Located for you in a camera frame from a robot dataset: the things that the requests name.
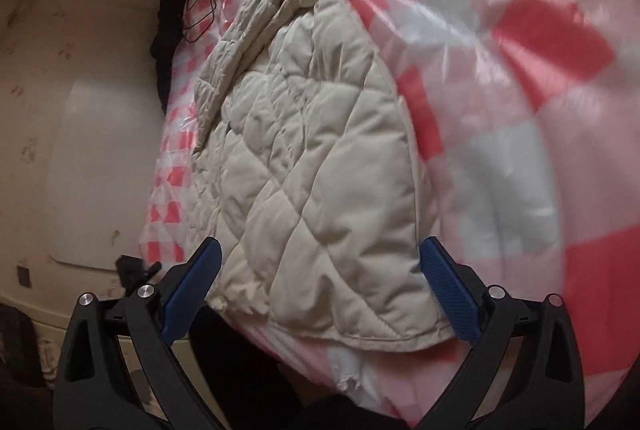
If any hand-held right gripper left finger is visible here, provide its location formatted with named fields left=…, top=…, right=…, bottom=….
left=52, top=237, right=223, bottom=430

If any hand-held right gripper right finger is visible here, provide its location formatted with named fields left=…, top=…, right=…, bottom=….
left=420, top=237, right=588, bottom=430

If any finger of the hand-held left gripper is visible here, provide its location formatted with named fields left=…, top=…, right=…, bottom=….
left=116, top=255, right=162, bottom=296

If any beige quilted jacket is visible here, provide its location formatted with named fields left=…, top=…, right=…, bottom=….
left=192, top=0, right=453, bottom=353

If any pink checkered bed cover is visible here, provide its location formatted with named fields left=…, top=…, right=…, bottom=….
left=137, top=0, right=640, bottom=430

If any dark cloth pile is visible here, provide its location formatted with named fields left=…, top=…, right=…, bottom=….
left=150, top=0, right=191, bottom=116

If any black charging cable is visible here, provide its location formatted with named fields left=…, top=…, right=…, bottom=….
left=182, top=0, right=219, bottom=44

